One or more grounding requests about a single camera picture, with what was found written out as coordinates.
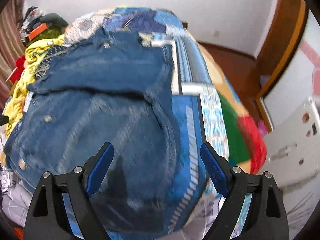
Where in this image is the orange box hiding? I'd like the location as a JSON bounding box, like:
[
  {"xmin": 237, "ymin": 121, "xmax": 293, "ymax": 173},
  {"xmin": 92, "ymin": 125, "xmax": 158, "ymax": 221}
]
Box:
[{"xmin": 28, "ymin": 23, "xmax": 48, "ymax": 41}]

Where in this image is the colourful fleece blanket underneath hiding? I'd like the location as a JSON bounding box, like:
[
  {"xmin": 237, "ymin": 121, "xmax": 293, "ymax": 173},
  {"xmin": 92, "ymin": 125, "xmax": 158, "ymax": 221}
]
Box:
[{"xmin": 198, "ymin": 44, "xmax": 267, "ymax": 174}]

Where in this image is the pile of clothes on stand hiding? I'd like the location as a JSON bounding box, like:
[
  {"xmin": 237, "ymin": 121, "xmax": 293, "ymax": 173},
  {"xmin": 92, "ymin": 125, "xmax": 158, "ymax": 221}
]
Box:
[{"xmin": 19, "ymin": 7, "xmax": 44, "ymax": 40}]

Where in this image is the yellow cartoon fleece blanket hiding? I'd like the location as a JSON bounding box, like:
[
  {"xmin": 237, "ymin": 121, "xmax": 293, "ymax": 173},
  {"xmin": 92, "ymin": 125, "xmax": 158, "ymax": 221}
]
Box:
[{"xmin": 4, "ymin": 34, "xmax": 65, "ymax": 138}]

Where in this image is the blue denim jacket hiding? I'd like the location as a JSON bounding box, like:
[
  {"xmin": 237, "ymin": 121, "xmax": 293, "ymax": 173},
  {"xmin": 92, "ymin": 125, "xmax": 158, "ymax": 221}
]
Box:
[{"xmin": 4, "ymin": 30, "xmax": 180, "ymax": 233}]

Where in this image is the striped red brown curtain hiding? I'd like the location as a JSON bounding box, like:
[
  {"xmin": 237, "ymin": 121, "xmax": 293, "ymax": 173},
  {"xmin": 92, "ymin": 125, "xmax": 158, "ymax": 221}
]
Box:
[{"xmin": 1, "ymin": 0, "xmax": 25, "ymax": 109}]

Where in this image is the blue patchwork bedspread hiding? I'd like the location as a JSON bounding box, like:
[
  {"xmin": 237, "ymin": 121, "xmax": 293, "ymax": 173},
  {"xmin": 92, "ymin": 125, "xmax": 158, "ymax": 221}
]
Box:
[{"xmin": 62, "ymin": 6, "xmax": 253, "ymax": 240}]

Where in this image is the wooden wardrobe frame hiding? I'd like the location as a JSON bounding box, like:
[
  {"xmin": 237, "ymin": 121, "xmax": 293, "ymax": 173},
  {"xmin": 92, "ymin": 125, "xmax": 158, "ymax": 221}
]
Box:
[{"xmin": 255, "ymin": 0, "xmax": 309, "ymax": 132}]

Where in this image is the wall power socket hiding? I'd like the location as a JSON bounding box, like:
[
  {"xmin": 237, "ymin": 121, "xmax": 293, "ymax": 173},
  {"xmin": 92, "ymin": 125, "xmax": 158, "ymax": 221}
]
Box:
[{"xmin": 213, "ymin": 31, "xmax": 220, "ymax": 37}]

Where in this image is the navy patterned cloth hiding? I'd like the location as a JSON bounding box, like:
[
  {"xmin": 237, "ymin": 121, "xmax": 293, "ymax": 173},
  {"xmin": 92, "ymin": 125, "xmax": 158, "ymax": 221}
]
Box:
[{"xmin": 33, "ymin": 45, "xmax": 72, "ymax": 81}]

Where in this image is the green patterned covered stand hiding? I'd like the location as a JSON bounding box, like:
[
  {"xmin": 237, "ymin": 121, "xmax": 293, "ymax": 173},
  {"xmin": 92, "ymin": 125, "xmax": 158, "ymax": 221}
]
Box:
[{"xmin": 24, "ymin": 26, "xmax": 62, "ymax": 47}]

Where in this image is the white sliding door with hearts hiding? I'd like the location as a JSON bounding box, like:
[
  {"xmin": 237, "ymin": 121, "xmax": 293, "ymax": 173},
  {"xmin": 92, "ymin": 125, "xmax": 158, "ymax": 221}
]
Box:
[{"xmin": 263, "ymin": 11, "xmax": 319, "ymax": 127}]

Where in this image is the dark green pillow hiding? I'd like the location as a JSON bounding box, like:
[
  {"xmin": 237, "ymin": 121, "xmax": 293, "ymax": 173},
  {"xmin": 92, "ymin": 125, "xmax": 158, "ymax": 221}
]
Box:
[{"xmin": 40, "ymin": 13, "xmax": 68, "ymax": 28}]

